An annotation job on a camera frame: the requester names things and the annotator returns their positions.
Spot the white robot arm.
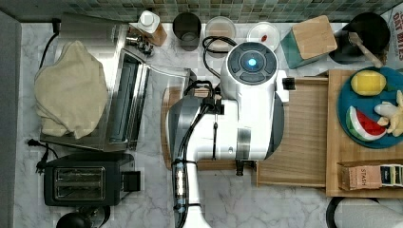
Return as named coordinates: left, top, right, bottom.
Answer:
left=165, top=42, right=285, bottom=228

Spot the round wooden cutting board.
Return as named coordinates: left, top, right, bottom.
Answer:
left=161, top=86, right=255, bottom=176

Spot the silver toaster oven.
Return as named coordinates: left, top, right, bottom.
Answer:
left=40, top=13, right=191, bottom=152

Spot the dark empty cup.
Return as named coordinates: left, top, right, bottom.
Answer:
left=172, top=12, right=202, bottom=51

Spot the clear jar with brown contents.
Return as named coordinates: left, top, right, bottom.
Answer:
left=204, top=16, right=236, bottom=58

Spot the clear jar with red item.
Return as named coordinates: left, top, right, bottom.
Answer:
left=246, top=22, right=280, bottom=51

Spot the white-capped brown bottle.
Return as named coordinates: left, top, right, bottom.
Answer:
left=128, top=10, right=167, bottom=47

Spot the teal box with wooden lid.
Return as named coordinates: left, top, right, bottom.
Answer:
left=280, top=15, right=337, bottom=69

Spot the beige folded cloth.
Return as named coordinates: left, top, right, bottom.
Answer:
left=34, top=41, right=108, bottom=139

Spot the black two-slot toaster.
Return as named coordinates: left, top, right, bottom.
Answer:
left=44, top=152, right=141, bottom=206

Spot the blue round plate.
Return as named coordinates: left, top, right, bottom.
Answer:
left=336, top=66, right=403, bottom=149

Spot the toy watermelon slice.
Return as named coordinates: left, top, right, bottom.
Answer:
left=346, top=106, right=386, bottom=142

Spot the black round object bottom left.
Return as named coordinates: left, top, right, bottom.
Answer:
left=56, top=206, right=111, bottom=228

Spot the yellow toy lemon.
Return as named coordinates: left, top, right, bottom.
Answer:
left=351, top=70, right=387, bottom=96

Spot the wooden spatula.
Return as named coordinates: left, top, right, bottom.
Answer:
left=349, top=32, right=383, bottom=68

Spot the grey bowl bottom right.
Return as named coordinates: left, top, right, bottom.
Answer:
left=325, top=198, right=403, bottom=228

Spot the peeled toy banana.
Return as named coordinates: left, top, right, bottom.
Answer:
left=374, top=90, right=403, bottom=137

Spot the black utensil holder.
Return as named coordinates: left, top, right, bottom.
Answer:
left=329, top=12, right=391, bottom=65

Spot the red and white snack box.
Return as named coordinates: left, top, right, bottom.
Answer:
left=382, top=3, right=403, bottom=69

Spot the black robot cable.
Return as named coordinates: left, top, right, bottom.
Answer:
left=170, top=35, right=239, bottom=228

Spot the black toaster oven power cord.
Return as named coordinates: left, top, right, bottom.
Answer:
left=38, top=18, right=63, bottom=70

